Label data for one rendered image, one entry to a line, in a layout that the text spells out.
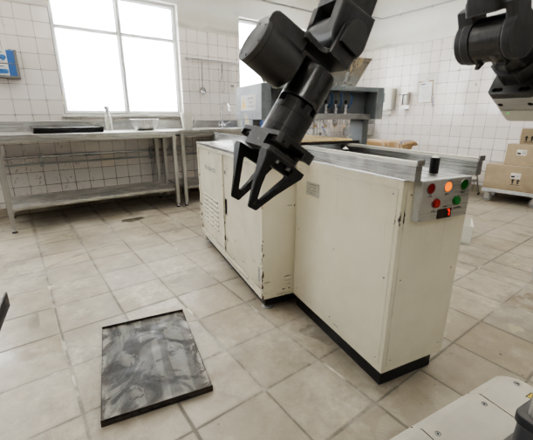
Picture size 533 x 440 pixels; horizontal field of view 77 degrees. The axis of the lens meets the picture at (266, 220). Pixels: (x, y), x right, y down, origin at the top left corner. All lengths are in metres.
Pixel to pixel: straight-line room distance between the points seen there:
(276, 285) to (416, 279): 0.79
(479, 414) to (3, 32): 4.58
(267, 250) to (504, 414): 1.12
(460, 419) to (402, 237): 0.53
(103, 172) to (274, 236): 3.18
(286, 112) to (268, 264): 1.39
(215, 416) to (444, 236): 1.06
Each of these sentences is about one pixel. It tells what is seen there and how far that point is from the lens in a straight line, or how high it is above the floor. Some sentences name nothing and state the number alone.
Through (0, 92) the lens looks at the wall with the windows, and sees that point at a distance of 4.48.
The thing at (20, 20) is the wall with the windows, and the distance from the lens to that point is 4.57.
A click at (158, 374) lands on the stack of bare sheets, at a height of 0.02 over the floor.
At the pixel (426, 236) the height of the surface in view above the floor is 0.63.
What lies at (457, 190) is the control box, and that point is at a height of 0.79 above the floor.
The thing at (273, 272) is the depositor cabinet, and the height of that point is 0.24.
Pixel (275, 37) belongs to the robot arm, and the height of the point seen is 1.12.
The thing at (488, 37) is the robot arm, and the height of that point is 1.17.
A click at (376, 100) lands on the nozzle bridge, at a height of 1.11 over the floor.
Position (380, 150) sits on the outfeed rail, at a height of 0.88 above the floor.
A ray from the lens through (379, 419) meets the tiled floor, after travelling 1.46.
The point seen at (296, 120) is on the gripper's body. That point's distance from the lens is 0.46.
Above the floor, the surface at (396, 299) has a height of 0.41.
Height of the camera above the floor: 1.04
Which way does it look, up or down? 17 degrees down
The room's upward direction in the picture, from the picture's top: straight up
